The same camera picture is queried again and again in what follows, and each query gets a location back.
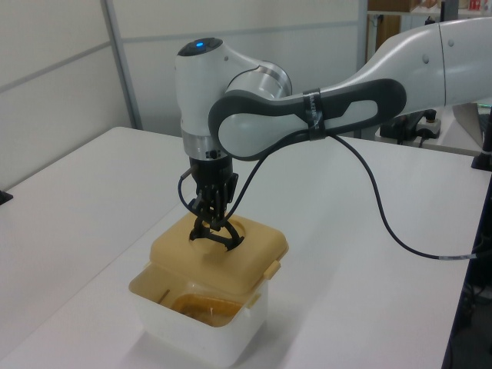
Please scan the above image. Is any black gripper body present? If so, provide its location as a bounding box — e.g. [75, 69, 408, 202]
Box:
[190, 155, 240, 205]

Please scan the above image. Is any tan plastic case lid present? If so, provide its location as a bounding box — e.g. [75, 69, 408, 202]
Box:
[149, 214, 289, 298]

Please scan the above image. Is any white plastic case box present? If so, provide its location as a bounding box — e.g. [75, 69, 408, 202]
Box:
[128, 263, 269, 368]

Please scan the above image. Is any yellow C-clamp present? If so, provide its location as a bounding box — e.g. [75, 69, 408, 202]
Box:
[171, 294, 244, 328]

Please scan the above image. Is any black and white control device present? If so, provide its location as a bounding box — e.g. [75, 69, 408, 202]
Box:
[379, 109, 443, 146]

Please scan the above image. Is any cardboard box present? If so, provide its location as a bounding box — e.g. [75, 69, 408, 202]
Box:
[367, 0, 426, 12]

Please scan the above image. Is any black monitor stand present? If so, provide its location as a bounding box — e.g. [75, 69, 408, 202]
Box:
[471, 102, 492, 172]

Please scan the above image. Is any black tape strap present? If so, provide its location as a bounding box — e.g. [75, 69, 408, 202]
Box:
[301, 88, 328, 143]

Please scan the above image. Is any grey partition post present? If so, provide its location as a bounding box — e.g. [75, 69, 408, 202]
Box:
[101, 0, 144, 131]

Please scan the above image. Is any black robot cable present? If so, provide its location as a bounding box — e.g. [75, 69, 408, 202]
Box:
[177, 132, 480, 263]

